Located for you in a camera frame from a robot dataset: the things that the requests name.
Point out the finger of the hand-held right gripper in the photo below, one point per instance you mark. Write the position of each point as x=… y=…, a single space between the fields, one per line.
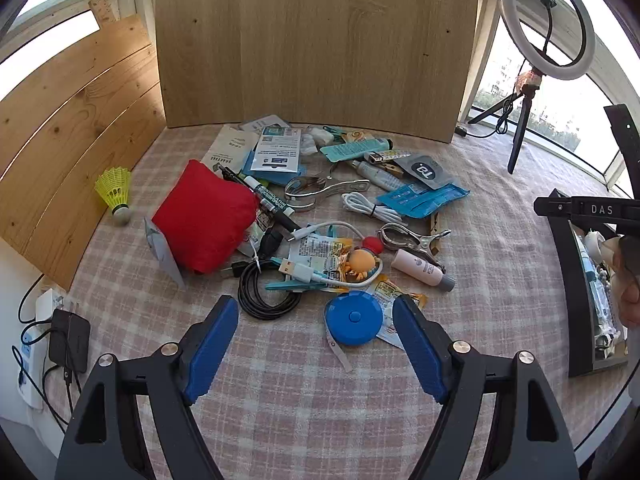
x=590 y=210

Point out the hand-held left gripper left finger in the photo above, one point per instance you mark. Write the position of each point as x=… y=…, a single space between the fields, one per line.
x=210 y=355

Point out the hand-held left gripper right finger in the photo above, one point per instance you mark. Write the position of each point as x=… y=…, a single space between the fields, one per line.
x=422 y=355

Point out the blue tape measure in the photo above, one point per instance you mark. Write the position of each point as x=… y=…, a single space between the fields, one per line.
x=355 y=317

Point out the black storage tray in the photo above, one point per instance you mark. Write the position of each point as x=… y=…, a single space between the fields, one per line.
x=575 y=320

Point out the silver metal clamp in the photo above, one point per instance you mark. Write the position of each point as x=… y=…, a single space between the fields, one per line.
x=300 y=194

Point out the person's right hand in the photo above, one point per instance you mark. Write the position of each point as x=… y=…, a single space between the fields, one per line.
x=629 y=295

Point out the pink white tube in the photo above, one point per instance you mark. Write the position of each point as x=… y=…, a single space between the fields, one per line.
x=422 y=269

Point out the teal plastic clip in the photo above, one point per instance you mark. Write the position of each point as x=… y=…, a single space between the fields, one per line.
x=295 y=286

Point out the grey card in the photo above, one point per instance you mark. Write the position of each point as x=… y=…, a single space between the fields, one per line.
x=162 y=255

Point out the orange crab toy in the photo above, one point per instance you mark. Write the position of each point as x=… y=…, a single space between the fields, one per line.
x=360 y=262

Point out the silver spring clip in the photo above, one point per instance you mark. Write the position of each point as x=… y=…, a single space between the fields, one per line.
x=410 y=237

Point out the small red ball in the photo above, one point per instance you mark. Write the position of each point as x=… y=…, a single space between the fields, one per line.
x=372 y=245

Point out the white green sachet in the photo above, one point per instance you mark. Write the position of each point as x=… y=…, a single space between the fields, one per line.
x=255 y=232

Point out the brown wooden clothespin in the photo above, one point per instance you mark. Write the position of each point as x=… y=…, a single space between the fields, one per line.
x=435 y=222

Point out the red fabric pouch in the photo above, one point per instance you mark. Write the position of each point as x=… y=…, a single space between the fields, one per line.
x=205 y=220

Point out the black power adapter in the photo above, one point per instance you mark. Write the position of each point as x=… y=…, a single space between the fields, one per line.
x=70 y=342

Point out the white printed snack packet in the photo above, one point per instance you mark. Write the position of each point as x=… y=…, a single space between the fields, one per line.
x=320 y=250

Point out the blue sachet packet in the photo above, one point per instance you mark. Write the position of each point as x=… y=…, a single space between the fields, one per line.
x=425 y=200

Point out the black marker pen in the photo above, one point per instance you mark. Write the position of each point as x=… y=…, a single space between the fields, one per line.
x=270 y=202

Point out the grey sachet white print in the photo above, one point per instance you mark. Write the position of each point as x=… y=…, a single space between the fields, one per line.
x=425 y=170

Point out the white power strip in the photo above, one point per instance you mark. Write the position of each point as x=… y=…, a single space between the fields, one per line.
x=35 y=350

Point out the white tube bottle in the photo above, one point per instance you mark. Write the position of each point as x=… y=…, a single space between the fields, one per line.
x=375 y=175

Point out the yellow shuttlecock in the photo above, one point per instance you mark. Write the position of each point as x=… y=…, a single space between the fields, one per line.
x=116 y=192

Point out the printed wooden clothespin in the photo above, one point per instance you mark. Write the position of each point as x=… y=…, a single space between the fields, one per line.
x=387 y=157

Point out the white paper packet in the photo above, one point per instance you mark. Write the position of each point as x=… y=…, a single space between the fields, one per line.
x=230 y=152

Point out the blue black card package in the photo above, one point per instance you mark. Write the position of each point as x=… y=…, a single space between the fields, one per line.
x=277 y=152

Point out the teal packet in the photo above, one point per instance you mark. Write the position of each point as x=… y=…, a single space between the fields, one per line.
x=345 y=150

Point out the white wrapped wad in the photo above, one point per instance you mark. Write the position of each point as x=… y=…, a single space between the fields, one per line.
x=312 y=140

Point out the white card packet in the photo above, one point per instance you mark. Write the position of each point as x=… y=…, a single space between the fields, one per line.
x=265 y=122

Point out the wooden slat panel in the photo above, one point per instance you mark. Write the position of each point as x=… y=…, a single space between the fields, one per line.
x=75 y=135

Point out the large wooden board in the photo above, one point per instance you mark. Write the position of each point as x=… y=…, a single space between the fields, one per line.
x=320 y=40

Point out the white window frame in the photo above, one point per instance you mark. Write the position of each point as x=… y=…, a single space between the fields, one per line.
x=484 y=20

